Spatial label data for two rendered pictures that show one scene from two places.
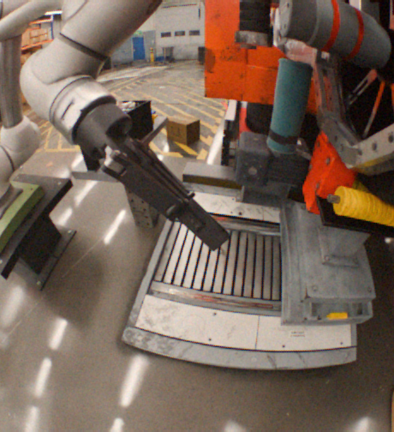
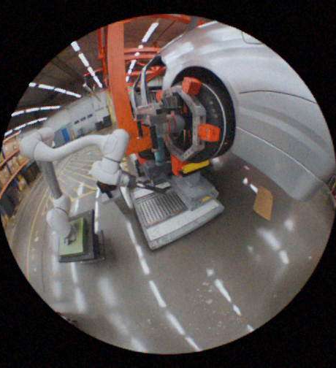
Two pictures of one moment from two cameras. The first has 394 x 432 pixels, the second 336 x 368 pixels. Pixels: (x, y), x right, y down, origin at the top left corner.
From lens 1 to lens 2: 0.42 m
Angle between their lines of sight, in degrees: 25
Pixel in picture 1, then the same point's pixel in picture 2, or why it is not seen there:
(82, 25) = (117, 155)
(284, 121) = (159, 155)
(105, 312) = (136, 247)
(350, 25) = (172, 125)
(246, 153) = (150, 169)
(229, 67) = (131, 141)
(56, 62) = (112, 167)
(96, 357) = (146, 263)
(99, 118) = (132, 178)
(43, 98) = (112, 178)
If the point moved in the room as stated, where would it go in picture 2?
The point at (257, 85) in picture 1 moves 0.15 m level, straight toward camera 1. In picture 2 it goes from (142, 144) to (145, 148)
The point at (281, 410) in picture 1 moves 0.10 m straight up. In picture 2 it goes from (214, 236) to (217, 231)
